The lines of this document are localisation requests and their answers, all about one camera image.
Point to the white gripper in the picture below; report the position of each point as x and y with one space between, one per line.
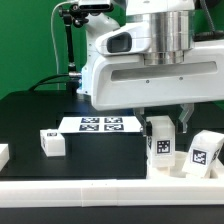
121 82

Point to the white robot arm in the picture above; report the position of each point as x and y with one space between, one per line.
144 53

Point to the white tag base sheet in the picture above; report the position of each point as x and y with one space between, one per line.
108 124

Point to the white block at left edge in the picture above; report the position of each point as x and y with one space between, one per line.
4 155

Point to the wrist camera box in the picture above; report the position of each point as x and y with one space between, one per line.
129 39

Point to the white L-shaped obstacle frame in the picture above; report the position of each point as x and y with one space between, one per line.
88 193

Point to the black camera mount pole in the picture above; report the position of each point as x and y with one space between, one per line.
72 17

